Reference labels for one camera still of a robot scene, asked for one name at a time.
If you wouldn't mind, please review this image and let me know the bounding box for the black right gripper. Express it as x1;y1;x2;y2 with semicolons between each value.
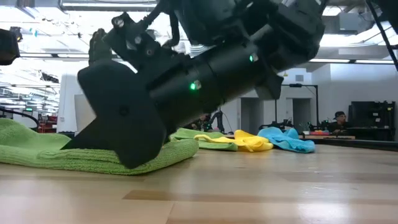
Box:
62;12;224;169

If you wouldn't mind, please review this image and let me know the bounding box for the light green microfiber towel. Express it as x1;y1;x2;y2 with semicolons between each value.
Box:
0;118;200;176

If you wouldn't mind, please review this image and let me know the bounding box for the yellow microfiber towel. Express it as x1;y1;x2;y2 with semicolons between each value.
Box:
194;129;274;153

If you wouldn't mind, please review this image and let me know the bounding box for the blue microfiber towel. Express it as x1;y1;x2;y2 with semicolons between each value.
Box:
257;126;317;154

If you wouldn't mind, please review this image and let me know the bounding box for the dark green microfiber towel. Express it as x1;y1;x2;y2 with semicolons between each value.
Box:
170;127;239;152

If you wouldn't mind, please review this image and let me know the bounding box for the person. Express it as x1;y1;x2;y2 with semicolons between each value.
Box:
327;111;354;134
191;113;213;131

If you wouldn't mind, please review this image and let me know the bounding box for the green cactus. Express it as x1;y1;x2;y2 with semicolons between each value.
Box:
88;28;113;67

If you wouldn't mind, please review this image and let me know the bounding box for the wooden background table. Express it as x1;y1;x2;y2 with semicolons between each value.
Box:
303;134;356;140

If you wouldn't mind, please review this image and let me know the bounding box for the long ceiling light bar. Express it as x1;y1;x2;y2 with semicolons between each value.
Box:
18;52;396;65

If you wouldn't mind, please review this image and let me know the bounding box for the black shelf cabinet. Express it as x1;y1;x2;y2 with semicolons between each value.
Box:
347;101;397;141

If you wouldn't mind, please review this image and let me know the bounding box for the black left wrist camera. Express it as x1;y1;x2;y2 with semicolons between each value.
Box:
0;27;21;67

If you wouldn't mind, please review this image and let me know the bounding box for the black ceiling cable reel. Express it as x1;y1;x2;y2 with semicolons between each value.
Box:
9;26;23;42

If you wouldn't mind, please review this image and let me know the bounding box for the black metal frame stand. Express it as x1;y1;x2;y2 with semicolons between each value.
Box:
274;83;319;130

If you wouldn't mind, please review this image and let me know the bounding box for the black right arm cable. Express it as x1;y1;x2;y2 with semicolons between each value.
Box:
366;0;398;72

